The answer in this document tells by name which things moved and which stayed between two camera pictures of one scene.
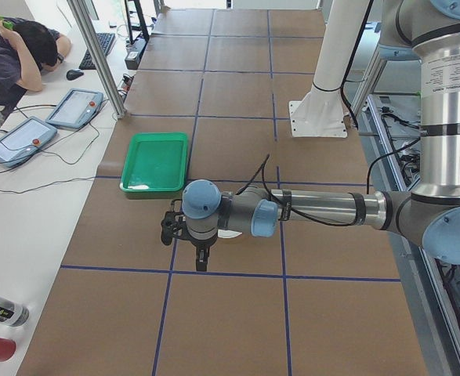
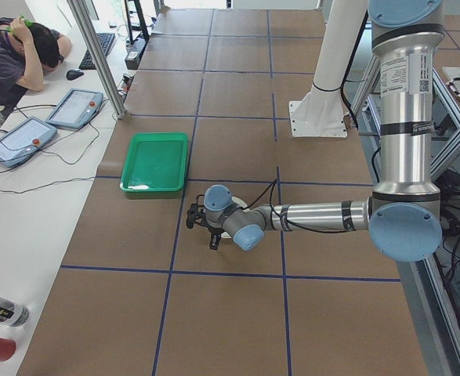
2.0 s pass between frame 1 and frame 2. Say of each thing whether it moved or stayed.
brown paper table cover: stayed
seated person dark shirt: stayed
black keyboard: stayed
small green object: moved
